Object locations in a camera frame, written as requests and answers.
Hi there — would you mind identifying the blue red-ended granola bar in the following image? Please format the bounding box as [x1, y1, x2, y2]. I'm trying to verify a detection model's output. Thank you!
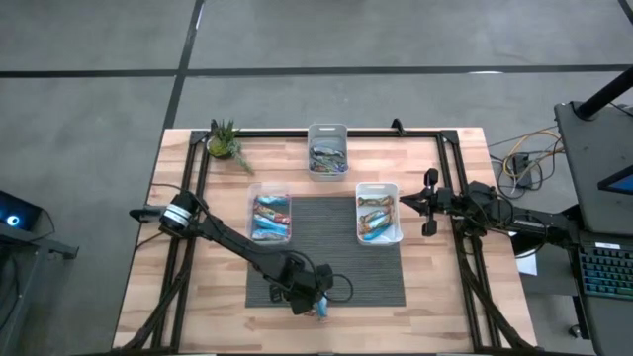
[255, 194, 292, 208]

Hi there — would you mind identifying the red silver chocolate chip bar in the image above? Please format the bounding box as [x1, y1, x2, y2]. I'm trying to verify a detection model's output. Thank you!
[252, 203, 292, 224]

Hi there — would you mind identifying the grey keyboard desk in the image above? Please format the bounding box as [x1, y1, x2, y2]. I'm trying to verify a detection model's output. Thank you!
[563, 229, 633, 356]

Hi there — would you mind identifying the black computer with blue light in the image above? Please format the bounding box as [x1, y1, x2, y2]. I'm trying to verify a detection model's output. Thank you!
[0, 190, 44, 231]

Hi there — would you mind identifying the dark purple granola bar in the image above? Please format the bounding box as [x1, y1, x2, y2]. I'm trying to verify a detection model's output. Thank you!
[309, 161, 347, 175]

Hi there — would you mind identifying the clear translucent plastic bin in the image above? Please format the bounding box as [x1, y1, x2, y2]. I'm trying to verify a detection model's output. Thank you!
[246, 182, 294, 247]

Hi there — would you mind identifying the black looped gripper cable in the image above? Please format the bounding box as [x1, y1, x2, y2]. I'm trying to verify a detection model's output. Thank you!
[291, 249, 355, 304]

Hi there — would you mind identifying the potted succulent plant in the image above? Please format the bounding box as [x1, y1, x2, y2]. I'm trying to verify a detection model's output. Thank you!
[206, 118, 256, 175]

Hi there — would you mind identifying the large white plastic bin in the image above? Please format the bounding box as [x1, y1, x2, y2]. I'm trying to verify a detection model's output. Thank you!
[355, 181, 405, 247]

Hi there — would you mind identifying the black tablet screen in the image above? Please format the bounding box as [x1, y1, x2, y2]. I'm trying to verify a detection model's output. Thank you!
[596, 165, 633, 197]

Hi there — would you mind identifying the blue granola bar orange end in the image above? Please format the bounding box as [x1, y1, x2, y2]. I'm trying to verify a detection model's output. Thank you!
[363, 224, 395, 242]

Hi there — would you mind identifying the black metal pole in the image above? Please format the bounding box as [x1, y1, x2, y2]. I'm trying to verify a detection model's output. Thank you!
[576, 66, 633, 121]

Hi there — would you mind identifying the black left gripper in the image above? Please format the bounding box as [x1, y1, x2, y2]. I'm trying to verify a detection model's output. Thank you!
[269, 263, 335, 316]

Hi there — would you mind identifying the yellow brown Chewy granola bar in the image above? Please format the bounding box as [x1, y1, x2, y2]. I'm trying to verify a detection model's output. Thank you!
[357, 195, 396, 209]

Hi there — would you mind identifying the brown blue granola bar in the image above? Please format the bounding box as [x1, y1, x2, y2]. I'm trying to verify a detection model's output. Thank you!
[358, 209, 395, 223]

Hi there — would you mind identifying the grey woven table mat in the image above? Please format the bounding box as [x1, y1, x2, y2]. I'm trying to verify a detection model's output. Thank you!
[244, 196, 407, 309]

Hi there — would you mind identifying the grey side stand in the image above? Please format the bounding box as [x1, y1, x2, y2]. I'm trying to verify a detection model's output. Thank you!
[0, 224, 80, 356]

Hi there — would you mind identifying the small white plastic bin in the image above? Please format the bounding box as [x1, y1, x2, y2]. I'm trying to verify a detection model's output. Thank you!
[307, 123, 349, 183]

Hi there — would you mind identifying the black backlit keyboard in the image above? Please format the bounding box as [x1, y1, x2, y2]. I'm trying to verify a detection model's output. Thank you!
[576, 241, 633, 302]

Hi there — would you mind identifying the black power box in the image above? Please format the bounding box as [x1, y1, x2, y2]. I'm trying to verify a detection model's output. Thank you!
[510, 152, 534, 190]

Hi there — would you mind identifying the dark grey workstation desk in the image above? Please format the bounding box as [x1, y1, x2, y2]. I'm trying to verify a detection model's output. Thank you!
[553, 101, 633, 236]

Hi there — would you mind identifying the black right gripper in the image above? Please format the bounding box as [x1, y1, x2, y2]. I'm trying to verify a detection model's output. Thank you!
[399, 168, 454, 237]

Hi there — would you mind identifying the white paper sheet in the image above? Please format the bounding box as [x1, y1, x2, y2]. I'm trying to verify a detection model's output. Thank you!
[513, 249, 539, 277]

